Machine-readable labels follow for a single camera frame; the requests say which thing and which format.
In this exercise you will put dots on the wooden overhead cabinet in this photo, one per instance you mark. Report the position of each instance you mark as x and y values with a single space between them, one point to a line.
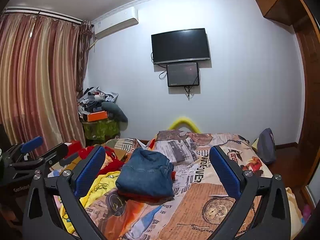
275 0

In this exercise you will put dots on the grey blue bag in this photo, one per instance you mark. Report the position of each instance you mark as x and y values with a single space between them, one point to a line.
266 146

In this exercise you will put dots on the small black wall monitor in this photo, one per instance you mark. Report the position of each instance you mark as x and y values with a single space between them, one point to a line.
183 74

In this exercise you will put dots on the yellow printed garment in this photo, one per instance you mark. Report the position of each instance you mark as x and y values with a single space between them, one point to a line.
100 187

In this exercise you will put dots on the blue denim jeans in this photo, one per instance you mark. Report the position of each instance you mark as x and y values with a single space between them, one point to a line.
146 173

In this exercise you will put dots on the grey pillow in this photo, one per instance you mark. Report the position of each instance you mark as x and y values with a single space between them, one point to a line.
117 112

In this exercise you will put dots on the red fluffy garment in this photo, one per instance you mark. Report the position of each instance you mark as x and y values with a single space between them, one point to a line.
110 161

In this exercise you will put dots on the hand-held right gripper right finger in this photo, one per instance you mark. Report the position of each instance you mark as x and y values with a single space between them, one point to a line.
225 172

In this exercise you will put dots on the white air conditioner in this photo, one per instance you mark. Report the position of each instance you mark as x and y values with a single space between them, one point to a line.
115 22

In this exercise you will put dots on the printed bed sheet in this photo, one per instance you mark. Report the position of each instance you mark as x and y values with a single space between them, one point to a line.
200 200

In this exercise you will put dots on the wall-mounted black television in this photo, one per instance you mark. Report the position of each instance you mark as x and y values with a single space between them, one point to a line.
180 46

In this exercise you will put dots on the red box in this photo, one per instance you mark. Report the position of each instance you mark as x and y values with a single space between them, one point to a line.
73 146

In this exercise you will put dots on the pile of clutter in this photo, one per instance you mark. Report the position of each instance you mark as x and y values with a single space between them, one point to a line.
96 100

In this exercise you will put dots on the yellow foam tube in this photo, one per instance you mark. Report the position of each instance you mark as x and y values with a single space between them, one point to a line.
185 123

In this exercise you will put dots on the white curtain rail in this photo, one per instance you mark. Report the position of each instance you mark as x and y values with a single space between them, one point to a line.
42 13

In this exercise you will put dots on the pink plastic item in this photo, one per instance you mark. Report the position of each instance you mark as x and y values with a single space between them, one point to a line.
306 212

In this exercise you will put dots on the striped pink curtain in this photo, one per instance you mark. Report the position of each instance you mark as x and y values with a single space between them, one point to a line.
37 80

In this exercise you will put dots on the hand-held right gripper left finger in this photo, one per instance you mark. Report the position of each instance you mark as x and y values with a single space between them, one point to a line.
91 172

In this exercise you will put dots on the orange box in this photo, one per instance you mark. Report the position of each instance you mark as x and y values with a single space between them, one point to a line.
96 116

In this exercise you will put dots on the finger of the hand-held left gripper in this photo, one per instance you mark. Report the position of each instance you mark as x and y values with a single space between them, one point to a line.
31 144
56 151

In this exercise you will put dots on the green patterned cloth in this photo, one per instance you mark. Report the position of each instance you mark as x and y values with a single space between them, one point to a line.
101 129

